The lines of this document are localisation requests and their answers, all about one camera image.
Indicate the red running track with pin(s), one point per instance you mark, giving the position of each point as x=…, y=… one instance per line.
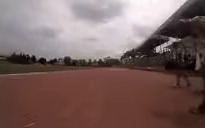
x=90, y=96

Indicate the row of trees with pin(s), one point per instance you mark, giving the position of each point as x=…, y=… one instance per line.
x=40, y=60

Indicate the grandstand building with roof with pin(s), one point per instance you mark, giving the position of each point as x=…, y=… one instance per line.
x=163, y=40

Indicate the green grass field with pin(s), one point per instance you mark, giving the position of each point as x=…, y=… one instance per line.
x=20, y=67

